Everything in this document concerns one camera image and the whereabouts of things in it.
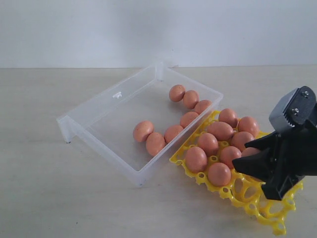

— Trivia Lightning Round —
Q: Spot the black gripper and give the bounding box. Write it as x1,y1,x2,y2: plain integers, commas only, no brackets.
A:
232,120,317,201

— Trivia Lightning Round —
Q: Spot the yellow plastic egg tray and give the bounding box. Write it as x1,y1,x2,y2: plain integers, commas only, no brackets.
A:
169,111,303,236

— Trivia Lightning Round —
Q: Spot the clear plastic bin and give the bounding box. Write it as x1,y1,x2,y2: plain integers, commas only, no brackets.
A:
57,62,223,187

